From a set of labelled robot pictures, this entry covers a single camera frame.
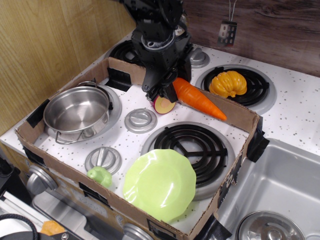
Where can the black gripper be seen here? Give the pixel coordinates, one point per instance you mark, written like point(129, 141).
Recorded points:
point(164, 62)

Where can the orange plastic toy carrot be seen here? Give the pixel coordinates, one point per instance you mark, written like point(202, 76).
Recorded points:
point(191, 96)

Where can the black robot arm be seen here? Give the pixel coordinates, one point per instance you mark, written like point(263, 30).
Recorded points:
point(156, 19)

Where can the light green plastic plate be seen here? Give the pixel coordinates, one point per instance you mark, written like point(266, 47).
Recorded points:
point(162, 183)

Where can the red halved toy fruit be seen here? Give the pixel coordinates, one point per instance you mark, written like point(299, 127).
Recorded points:
point(161, 105)

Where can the silver stove knob back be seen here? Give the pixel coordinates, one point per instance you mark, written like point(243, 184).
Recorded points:
point(199, 59)

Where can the silver stove knob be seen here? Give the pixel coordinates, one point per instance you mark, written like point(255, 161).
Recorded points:
point(105, 157)
point(199, 59)
point(140, 121)

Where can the hanging slotted metal spoon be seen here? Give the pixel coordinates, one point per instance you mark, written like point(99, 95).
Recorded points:
point(181, 30)

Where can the yellow toy pumpkin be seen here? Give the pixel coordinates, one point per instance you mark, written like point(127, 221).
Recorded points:
point(228, 84)

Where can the silver stove knob centre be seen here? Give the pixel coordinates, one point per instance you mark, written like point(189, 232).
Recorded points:
point(140, 121)

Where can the hanging metal spatula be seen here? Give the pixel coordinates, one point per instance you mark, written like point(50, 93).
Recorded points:
point(228, 28)

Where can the black burner under pot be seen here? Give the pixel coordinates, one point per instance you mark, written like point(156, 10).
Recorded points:
point(115, 112)

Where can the black burner front right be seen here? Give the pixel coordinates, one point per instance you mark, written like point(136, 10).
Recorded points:
point(210, 153)

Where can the silver stove knob front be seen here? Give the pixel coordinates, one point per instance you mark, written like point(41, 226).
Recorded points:
point(105, 157)

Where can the stainless steel pot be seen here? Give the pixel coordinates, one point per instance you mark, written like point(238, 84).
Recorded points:
point(77, 114)

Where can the small green toy vegetable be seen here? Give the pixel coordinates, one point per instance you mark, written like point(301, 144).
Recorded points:
point(101, 176)

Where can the grey toy sink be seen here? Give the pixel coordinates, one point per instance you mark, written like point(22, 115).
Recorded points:
point(284, 180)

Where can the cardboard fence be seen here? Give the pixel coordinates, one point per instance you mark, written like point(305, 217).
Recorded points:
point(76, 186)

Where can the silver oven knob bottom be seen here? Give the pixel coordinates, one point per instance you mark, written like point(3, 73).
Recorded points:
point(133, 232)

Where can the silver oven knob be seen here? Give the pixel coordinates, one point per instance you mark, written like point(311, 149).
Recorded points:
point(133, 232)
point(39, 181)

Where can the silver oven knob left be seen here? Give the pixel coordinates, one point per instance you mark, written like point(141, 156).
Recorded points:
point(39, 181)

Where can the metal lid in sink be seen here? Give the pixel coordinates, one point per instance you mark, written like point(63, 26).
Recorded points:
point(268, 225)

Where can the orange object bottom left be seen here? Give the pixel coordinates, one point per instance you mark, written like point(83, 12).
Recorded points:
point(51, 228)

